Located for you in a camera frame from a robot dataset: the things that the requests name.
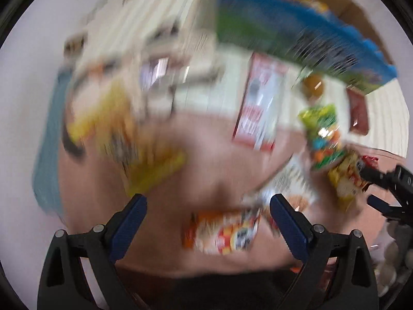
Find brown snack packet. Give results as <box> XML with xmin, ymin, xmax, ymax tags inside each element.
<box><xmin>346</xmin><ymin>88</ymin><xmax>369</xmax><ymax>135</ymax></box>

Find large yellow snack packet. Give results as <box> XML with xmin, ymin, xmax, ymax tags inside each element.
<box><xmin>66</xmin><ymin>79</ymin><xmax>187</xmax><ymax>196</ymax></box>

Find green colourful snack packet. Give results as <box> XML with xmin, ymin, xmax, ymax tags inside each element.
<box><xmin>297</xmin><ymin>104</ymin><xmax>346</xmax><ymax>172</ymax></box>

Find light blue cloth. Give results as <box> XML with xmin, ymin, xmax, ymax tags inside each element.
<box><xmin>31</xmin><ymin>70</ymin><xmax>74</xmax><ymax>222</ymax></box>

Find blue printed cardboard box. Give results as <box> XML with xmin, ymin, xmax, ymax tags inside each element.
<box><xmin>216</xmin><ymin>0</ymin><xmax>397</xmax><ymax>96</ymax></box>

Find white snack packet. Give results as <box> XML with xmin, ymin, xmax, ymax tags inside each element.
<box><xmin>260</xmin><ymin>157</ymin><xmax>318</xmax><ymax>215</ymax></box>

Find bun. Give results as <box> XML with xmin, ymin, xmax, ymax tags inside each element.
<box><xmin>296</xmin><ymin>71</ymin><xmax>326</xmax><ymax>101</ymax></box>

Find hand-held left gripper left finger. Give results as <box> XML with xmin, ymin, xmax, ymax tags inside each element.
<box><xmin>37</xmin><ymin>194</ymin><xmax>148</xmax><ymax>310</ymax></box>

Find small yellow snack packet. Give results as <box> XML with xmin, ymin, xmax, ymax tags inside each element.
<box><xmin>327</xmin><ymin>151</ymin><xmax>370</xmax><ymax>213</ymax></box>

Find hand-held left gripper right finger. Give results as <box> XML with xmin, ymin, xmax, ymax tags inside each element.
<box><xmin>270</xmin><ymin>194</ymin><xmax>379</xmax><ymax>310</ymax></box>

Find orange snack packet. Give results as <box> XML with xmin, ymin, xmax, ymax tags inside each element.
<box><xmin>181</xmin><ymin>209</ymin><xmax>263</xmax><ymax>256</ymax></box>

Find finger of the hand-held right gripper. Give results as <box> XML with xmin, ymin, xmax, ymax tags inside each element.
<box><xmin>358</xmin><ymin>162</ymin><xmax>397</xmax><ymax>188</ymax></box>
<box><xmin>367</xmin><ymin>195</ymin><xmax>404</xmax><ymax>221</ymax></box>

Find person's right hand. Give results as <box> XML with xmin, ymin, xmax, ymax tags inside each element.
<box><xmin>376</xmin><ymin>223</ymin><xmax>409</xmax><ymax>298</ymax></box>

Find red and white snack box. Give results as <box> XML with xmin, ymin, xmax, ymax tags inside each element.
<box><xmin>232</xmin><ymin>52</ymin><xmax>289</xmax><ymax>152</ymax></box>

